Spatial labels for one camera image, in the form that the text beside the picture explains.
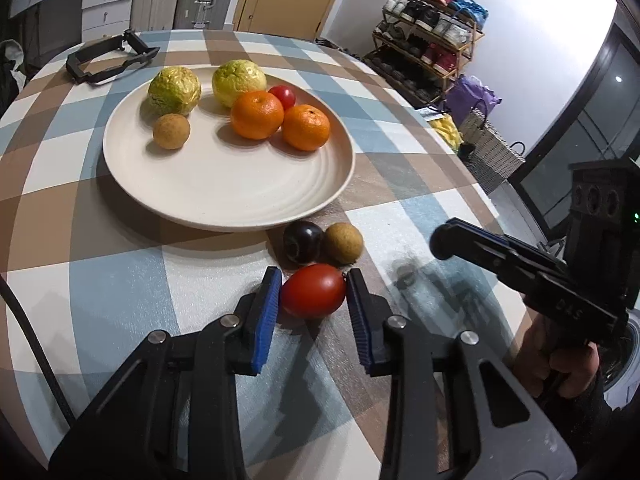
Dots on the woven basket bag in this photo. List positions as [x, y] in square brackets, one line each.
[492, 152]

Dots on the orange mandarin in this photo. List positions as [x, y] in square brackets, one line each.
[306, 127]
[256, 115]

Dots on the white paper tag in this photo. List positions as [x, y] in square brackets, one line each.
[430, 113]

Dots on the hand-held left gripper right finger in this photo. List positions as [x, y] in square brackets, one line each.
[360, 325]

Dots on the red cherry tomato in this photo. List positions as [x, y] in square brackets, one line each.
[313, 290]
[283, 96]

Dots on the purple fabric bag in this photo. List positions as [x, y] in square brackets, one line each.
[472, 100]

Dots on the cream round plate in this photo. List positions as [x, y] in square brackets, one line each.
[225, 180]

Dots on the white drawer cabinet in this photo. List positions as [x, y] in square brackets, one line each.
[107, 7]

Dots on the person's right hand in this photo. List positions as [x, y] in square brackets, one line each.
[560, 370]

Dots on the white appliance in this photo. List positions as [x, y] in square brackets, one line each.
[627, 355]

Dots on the yellow bag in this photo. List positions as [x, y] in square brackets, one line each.
[445, 132]

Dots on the brown longan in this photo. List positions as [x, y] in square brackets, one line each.
[171, 131]
[343, 243]

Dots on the dark purple cherry tomato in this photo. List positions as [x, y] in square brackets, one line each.
[302, 242]

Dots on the yellow-green wrinkled fruit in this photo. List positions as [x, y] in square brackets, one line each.
[174, 91]
[239, 82]

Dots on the black plastic frame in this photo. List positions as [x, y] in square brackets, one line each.
[136, 43]

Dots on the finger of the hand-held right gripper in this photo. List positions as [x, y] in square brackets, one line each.
[525, 250]
[475, 255]

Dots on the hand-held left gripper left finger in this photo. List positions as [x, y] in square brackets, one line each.
[265, 320]

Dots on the person's right forearm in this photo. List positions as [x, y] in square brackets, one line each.
[590, 435]

